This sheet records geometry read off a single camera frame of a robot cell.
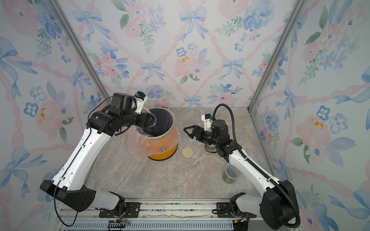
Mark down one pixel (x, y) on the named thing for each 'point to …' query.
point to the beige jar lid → (187, 152)
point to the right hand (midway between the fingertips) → (189, 130)
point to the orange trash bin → (163, 126)
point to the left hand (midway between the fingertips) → (147, 114)
